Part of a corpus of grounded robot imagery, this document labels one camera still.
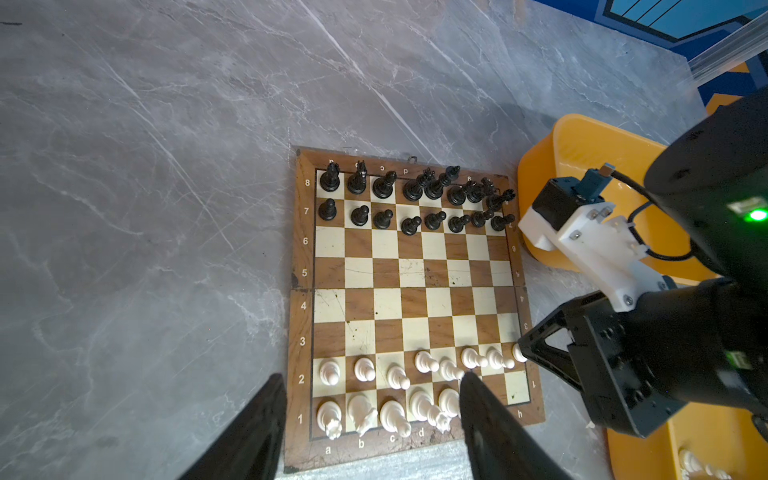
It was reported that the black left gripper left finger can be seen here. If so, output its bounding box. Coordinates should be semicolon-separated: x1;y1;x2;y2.
181;374;287;480

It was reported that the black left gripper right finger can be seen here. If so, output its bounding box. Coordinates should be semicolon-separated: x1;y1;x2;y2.
459;372;569;479

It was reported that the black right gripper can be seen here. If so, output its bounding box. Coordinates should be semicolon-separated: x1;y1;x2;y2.
517;292;685;438

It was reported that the white king chess piece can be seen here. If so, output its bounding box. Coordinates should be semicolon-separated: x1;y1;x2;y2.
438;387;460;418

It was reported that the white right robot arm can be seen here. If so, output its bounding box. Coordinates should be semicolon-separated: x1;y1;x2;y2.
514;90;767;438

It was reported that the wooden chess board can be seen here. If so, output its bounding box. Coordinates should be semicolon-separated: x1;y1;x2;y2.
284;148;546;473

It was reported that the black chess piece corner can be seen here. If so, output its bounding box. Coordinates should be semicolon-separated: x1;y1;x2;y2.
320;161;340;192

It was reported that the yellow tray far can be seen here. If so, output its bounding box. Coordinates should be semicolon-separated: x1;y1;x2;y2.
517;114;718;285

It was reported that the yellow tray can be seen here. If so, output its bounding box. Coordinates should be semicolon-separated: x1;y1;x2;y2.
517;114;718;285
606;403;767;479

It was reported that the yellow tray near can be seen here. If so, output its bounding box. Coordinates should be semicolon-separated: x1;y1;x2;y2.
606;403;767;479

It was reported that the black pawn near corner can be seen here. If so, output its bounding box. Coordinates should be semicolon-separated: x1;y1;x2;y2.
318;198;337;221

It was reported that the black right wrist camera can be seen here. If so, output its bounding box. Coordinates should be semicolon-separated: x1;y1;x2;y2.
519;164;676;313

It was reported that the aluminium corner post right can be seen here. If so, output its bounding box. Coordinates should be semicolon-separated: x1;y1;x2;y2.
688;17;767;87

